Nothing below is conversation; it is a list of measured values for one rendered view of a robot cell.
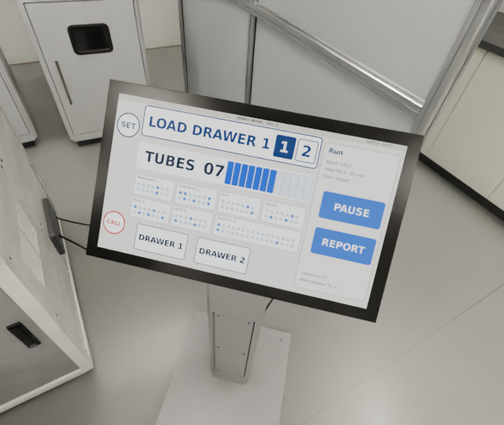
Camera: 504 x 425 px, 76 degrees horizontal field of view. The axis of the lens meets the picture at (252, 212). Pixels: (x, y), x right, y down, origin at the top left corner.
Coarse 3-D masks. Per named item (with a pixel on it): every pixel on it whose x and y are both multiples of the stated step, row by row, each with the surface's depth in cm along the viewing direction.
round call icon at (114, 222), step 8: (104, 208) 56; (104, 216) 57; (112, 216) 56; (120, 216) 56; (104, 224) 57; (112, 224) 57; (120, 224) 56; (104, 232) 57; (112, 232) 57; (120, 232) 56
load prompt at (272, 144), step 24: (144, 120) 54; (168, 120) 54; (192, 120) 53; (216, 120) 53; (192, 144) 53; (216, 144) 53; (240, 144) 53; (264, 144) 52; (288, 144) 52; (312, 144) 51; (312, 168) 52
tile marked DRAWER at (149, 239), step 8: (144, 224) 56; (136, 232) 56; (144, 232) 56; (152, 232) 56; (160, 232) 56; (168, 232) 55; (176, 232) 55; (136, 240) 56; (144, 240) 56; (152, 240) 56; (160, 240) 56; (168, 240) 56; (176, 240) 55; (184, 240) 55; (136, 248) 56; (144, 248) 56; (152, 248) 56; (160, 248) 56; (168, 248) 56; (176, 248) 56; (184, 248) 55; (168, 256) 56; (176, 256) 56; (184, 256) 56
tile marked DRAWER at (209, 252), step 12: (204, 240) 55; (216, 240) 55; (204, 252) 55; (216, 252) 55; (228, 252) 55; (240, 252) 54; (204, 264) 55; (216, 264) 55; (228, 264) 55; (240, 264) 55
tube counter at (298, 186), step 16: (208, 160) 53; (224, 160) 53; (208, 176) 54; (224, 176) 53; (240, 176) 53; (256, 176) 53; (272, 176) 52; (288, 176) 52; (304, 176) 52; (272, 192) 53; (288, 192) 52; (304, 192) 52
